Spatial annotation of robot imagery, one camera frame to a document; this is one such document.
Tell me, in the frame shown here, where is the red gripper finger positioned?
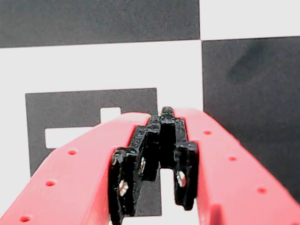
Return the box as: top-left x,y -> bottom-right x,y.
160,106 -> 300,225
0,113 -> 161,225

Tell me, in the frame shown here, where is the black white marker checkerboard mat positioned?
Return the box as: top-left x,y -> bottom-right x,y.
0,0 -> 300,225

